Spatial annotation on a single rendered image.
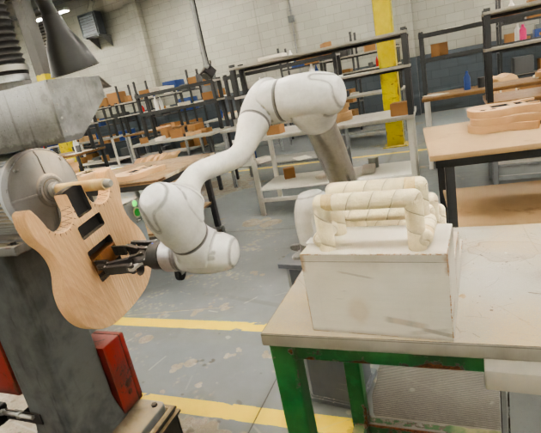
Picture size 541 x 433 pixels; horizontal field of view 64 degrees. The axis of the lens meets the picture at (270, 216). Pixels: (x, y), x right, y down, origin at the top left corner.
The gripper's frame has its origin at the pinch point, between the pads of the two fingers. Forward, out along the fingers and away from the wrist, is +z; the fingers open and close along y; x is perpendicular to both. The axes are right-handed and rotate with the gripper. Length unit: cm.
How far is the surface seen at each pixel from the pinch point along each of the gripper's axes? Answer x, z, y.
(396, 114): -72, -43, 354
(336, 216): 9, -69, -3
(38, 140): 36.5, -1.9, -4.6
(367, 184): 15, -77, -3
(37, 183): 23.0, 17.9, 5.1
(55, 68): 50, 4, 16
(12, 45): 58, 5, 7
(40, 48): 100, 732, 730
